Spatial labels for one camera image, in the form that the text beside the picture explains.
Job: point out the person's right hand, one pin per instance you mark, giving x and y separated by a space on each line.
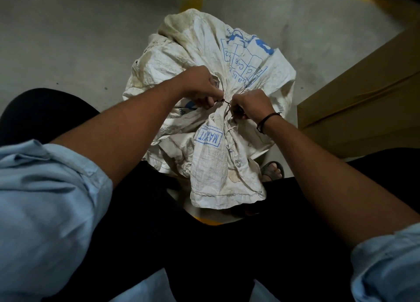
257 103

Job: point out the person's left hand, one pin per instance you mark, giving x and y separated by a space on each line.
200 81

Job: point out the person's right fingers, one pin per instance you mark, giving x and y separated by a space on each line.
239 107

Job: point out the person's left fingers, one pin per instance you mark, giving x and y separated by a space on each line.
210 101

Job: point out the person's right forearm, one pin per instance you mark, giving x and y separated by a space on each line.
328 177

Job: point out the person's left forearm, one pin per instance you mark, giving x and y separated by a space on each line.
124 127

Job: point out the black wristband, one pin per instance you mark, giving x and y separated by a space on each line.
264 121

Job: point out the white woven sack blue print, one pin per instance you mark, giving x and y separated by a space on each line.
210 52

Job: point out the dark sandal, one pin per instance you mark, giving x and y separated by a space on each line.
267 175

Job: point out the brown cardboard box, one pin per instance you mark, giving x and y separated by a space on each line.
370 95

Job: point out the black trousers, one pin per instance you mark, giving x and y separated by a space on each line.
197 246

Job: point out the light blue shirt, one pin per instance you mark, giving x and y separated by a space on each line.
49 213

